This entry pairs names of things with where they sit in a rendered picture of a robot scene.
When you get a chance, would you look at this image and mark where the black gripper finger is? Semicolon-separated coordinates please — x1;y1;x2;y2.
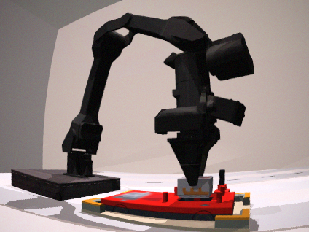
199;139;217;176
167;136;212;187

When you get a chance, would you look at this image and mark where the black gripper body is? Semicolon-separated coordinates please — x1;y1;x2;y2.
154;80;220;140

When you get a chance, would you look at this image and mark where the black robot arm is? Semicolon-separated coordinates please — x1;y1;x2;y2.
62;13;254;178

